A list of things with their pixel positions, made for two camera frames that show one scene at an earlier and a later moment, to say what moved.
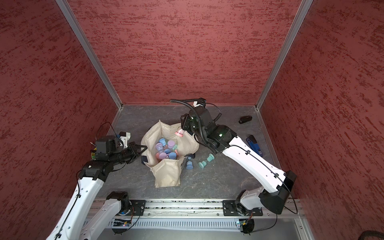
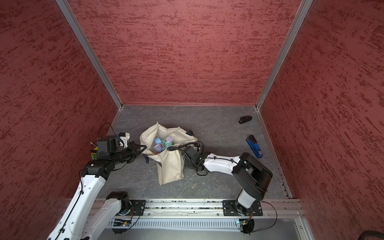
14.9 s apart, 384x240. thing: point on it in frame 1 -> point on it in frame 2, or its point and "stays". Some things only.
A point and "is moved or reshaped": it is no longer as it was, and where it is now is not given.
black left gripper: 135,154 stays
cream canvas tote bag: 167,173 is moved or reshaped
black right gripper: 186,123 -> 187,162
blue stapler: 254,145 stays
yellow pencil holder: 93,154 stays
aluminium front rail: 278,208 stays
